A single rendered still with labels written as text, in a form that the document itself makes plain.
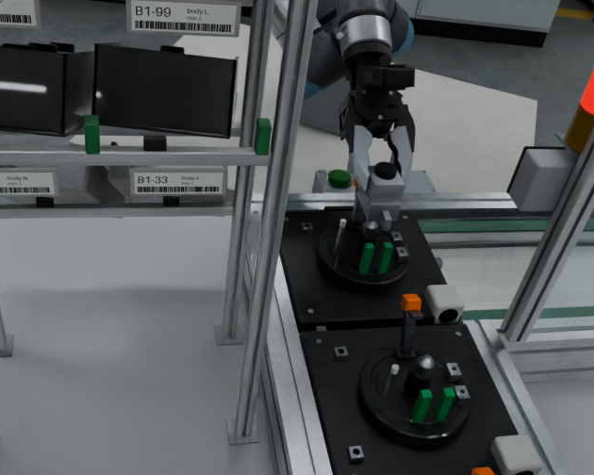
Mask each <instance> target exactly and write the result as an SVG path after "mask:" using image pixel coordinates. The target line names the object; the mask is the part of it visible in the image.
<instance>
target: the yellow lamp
mask: <svg viewBox="0 0 594 475"><path fill-rule="evenodd" d="M593 128H594V115H593V114H591V113H589V112H588V111H586V110H585V109H584V108H583V107H582V105H581V103H579V105H578V106H577V109H576V111H575V113H574V116H573V118H572V120H571V122H570V125H569V128H568V131H567V133H566V135H565V137H564V140H565V143H566V144H567V145H568V147H570V148H571V149H572V150H574V151H576V152H578V153H582V152H583V150H584V148H585V146H586V143H587V141H588V139H589V136H590V134H591V132H592V130H593Z"/></svg>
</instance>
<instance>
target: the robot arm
mask: <svg viewBox="0 0 594 475"><path fill-rule="evenodd" d="M288 8H289V1H286V0H274V6H273V14H272V30H271V32H272V34H273V36H274V37H275V39H276V41H277V42H278V44H279V46H280V47H281V49H282V50H283V45H284V38H285V30H286V23H287V16H288ZM413 39H414V28H413V25H412V23H411V21H410V20H409V18H408V15H407V13H406V12H405V10H404V9H403V8H401V7H400V5H399V4H398V2H397V1H396V0H319V1H318V6H317V13H316V19H315V25H314V31H313V38H312V43H311V49H310V56H309V61H308V68H307V74H306V81H305V91H304V98H303V100H307V99H309V98H311V97H313V96H315V95H316V94H318V93H320V92H322V91H323V90H327V89H328V87H330V86H331V85H333V84H335V83H336V82H338V81H339V80H340V79H341V78H343V77H345V76H346V81H350V90H349V92H348V93H347V95H346V96H345V98H344V100H343V101H342V103H341V104H340V106H339V107H338V119H339V130H340V140H344V139H346V141H347V143H348V145H349V160H348V165H347V172H348V173H353V174H354V176H355V180H356V182H357V184H358V185H359V186H360V188H361V190H362V191H363V192H367V189H368V184H369V181H370V173H369V168H368V166H369V163H370V157H369V154H368V151H369V147H370V146H371V142H372V138H378V139H384V141H387V142H388V147H389V148H390V150H391V158H390V163H391V164H393V165H394V166H396V168H397V170H398V172H399V174H400V175H401V177H402V179H403V181H404V190H403V192H404V191H405V189H406V186H407V183H408V181H409V177H410V173H411V168H412V161H413V153H414V147H415V134H416V129H415V124H414V121H413V118H412V116H411V114H410V112H409V110H408V104H405V105H404V104H403V102H402V97H403V95H402V94H400V93H399V92H398V90H405V88H409V87H415V68H409V67H406V65H404V64H399V63H392V64H390V63H391V61H392V57H399V56H401V55H402V54H403V53H405V52H406V51H407V50H408V48H409V47H410V45H411V44H412V41H413ZM341 115H342V117H343V121H341ZM393 124H394V130H392V131H390V128H391V127H392V125H393Z"/></svg>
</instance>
